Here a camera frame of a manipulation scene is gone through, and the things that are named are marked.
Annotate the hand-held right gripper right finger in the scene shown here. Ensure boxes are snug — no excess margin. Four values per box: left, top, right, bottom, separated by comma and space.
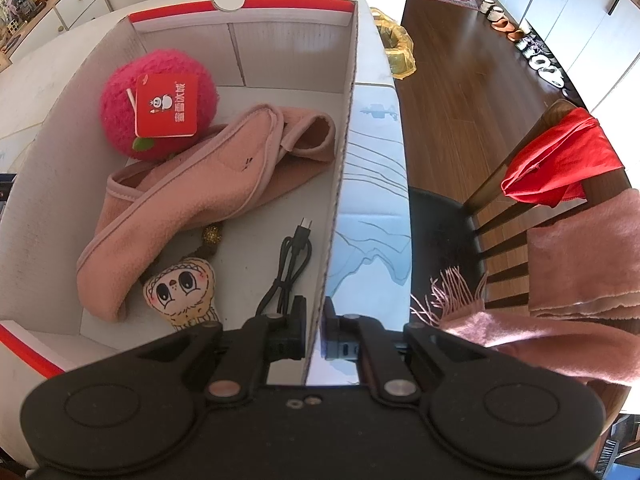
323, 296, 495, 406

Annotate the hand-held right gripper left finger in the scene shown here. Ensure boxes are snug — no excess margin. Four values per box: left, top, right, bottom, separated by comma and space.
127, 295, 308, 406

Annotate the black charging cable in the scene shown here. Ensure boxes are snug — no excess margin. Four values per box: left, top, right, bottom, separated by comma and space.
256, 217, 315, 317

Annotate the beige plush doll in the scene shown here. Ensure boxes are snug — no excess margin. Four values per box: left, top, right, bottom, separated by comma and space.
141, 256, 221, 332

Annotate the pink fleece cloth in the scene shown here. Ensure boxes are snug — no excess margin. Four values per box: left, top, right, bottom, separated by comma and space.
76, 104, 337, 323

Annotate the white cardboard box red trim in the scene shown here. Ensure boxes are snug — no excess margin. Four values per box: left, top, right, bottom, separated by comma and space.
0, 0, 361, 463

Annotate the pink plush ball red tag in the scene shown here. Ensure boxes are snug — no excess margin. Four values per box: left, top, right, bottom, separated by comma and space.
99, 49, 220, 162

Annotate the dark wooden chair black seat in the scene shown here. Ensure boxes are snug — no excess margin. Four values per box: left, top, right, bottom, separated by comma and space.
409, 99, 631, 341

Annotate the white printed table mat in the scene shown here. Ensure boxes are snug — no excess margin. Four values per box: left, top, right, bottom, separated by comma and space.
307, 80, 413, 386

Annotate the pink fringed scarf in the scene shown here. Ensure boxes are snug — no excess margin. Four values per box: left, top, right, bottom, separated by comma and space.
410, 187, 640, 411

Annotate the red cloth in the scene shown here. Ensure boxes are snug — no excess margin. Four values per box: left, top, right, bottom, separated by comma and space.
501, 108, 623, 208

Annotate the yellow plastic bag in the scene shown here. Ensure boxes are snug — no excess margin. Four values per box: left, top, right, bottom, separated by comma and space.
370, 7, 417, 80

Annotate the row of slippers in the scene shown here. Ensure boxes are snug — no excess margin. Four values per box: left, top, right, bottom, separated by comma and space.
479, 0, 568, 93

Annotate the white tall cabinet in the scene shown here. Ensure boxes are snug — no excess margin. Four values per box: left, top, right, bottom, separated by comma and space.
487, 0, 640, 111

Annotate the group of small colourful items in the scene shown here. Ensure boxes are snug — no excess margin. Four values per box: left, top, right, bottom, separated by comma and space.
0, 0, 51, 51

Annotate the brown bead bracelet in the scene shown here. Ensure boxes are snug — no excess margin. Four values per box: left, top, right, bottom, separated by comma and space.
187, 225, 223, 261

